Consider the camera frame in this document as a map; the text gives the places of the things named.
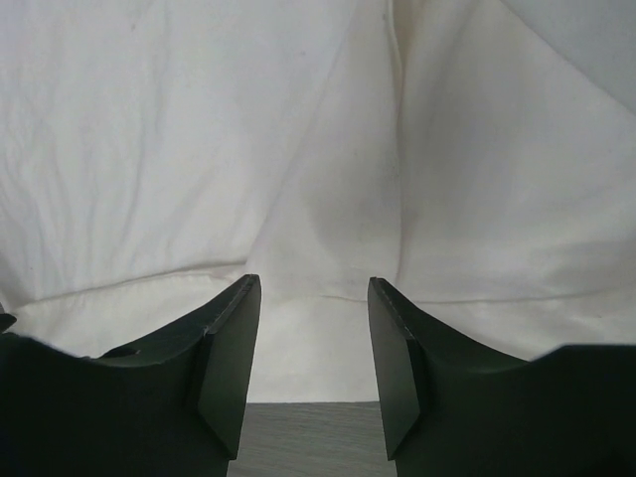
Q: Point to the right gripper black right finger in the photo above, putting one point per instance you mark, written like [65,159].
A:
[452,406]

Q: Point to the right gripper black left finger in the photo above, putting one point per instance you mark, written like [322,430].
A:
[170,403]

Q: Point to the white t shirt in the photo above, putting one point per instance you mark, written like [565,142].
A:
[478,155]

